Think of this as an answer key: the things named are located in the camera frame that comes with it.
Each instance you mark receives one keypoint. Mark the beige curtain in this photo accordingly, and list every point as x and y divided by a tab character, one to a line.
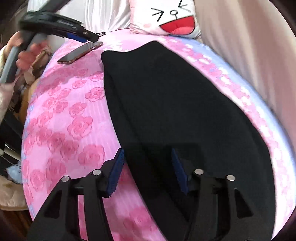
255	39

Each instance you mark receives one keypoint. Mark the black pants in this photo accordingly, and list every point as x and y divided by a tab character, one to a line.
159	102

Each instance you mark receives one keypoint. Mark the person's left hand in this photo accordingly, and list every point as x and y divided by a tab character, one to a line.
25	58

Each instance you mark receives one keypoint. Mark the black eyeglasses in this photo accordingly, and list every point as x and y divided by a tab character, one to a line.
101	34

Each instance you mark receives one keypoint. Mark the cartoon face pillow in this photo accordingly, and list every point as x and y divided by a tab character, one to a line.
160	17

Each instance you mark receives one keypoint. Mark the white satin curtain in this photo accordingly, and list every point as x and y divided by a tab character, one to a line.
99	15

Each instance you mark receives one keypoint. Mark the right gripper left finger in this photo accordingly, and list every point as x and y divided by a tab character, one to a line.
58	218

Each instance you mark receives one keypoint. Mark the brown clutter beside bed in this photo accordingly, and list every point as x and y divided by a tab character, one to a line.
14	105

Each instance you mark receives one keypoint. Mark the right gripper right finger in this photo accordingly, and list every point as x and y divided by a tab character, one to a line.
230	203

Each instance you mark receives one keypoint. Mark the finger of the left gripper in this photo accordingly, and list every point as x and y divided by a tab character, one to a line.
80	34

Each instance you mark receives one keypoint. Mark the smartphone with red case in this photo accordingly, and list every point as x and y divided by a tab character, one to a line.
79	52

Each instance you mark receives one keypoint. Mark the pink rose bedsheet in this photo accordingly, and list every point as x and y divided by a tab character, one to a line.
68	129

